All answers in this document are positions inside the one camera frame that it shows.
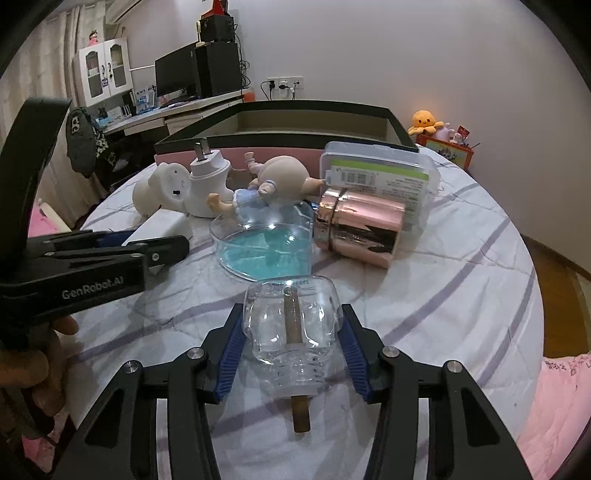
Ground white phone charger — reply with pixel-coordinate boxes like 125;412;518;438
122;209;193;246

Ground white round plug adapter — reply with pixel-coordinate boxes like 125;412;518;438
185;138;233;218

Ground blue heart-shaped clear dish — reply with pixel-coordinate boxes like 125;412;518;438
211;200;314;282

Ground person's left hand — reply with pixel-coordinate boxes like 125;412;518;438
1;316;78;433

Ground pink bed blanket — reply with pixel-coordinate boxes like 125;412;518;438
517;353;590;479

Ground dark jacket on chair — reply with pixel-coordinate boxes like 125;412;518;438
66;107;116;183

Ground white round night light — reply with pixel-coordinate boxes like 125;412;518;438
132;163;191;217

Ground white computer desk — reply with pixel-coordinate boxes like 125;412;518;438
104;88;253;136

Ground rose gold metallic cylinder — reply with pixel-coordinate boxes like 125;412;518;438
314;188;405;269

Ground black computer monitor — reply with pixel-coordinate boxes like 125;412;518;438
154;43;199;98

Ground small doll in blue dress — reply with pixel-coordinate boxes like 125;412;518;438
206;152;325;224

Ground black computer tower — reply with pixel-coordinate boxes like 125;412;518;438
195;41;242;98

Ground clear plastic storage box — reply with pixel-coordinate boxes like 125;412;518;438
320;141;441;236

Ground red toy storage box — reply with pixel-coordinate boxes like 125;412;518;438
417;134;474;171

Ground black speaker on tower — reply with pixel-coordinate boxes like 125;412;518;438
199;15;235;43

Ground orange octopus plush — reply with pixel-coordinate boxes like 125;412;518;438
408;110;445;136

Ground white wall cabinet glass doors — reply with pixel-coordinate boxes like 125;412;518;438
73;38;133;107

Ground white wall power strip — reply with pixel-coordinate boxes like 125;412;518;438
267;76;304;91

